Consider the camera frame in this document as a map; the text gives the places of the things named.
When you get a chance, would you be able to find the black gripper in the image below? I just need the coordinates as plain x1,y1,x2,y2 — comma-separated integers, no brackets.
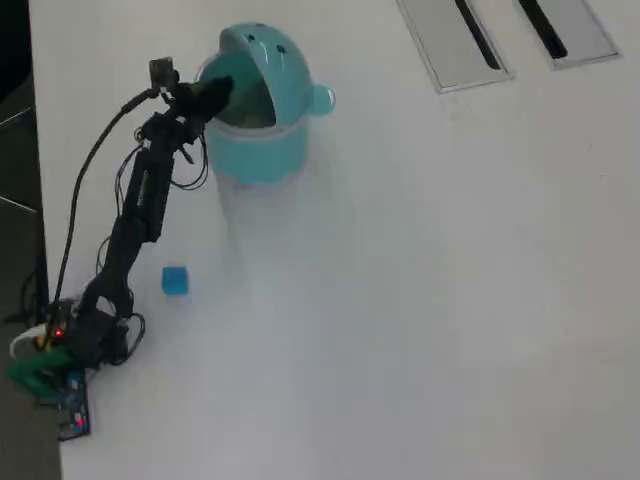
168,74,235,125

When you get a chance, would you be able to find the blue cube block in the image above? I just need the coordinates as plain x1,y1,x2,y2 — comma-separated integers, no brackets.
161,265,191,298

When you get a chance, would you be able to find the teal cartoon trash bin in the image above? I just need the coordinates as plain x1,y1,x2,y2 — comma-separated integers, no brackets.
197,20,336,190

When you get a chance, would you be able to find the controller board with red LED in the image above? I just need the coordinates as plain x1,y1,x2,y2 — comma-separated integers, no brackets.
47,299,77,351

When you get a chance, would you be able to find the green table clamp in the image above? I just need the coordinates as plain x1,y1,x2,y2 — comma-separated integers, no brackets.
5,344,76,397

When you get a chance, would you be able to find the blue circuit board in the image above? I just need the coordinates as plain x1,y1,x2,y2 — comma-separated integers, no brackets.
54,369,93,441

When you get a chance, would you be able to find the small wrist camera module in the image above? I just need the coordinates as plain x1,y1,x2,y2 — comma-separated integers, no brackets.
148,57,180,95

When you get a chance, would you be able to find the thin black wire loop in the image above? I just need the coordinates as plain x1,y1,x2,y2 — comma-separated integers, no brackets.
172,130,209,191

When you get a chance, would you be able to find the thick black camera cable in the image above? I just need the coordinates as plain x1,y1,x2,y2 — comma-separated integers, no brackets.
49,88,159,321

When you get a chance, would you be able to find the grey table cable plate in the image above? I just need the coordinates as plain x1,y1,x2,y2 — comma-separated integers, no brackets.
512,0,624,70
397,0,515,95

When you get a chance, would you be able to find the white cable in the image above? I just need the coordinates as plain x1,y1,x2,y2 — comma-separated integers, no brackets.
10,324,51,359

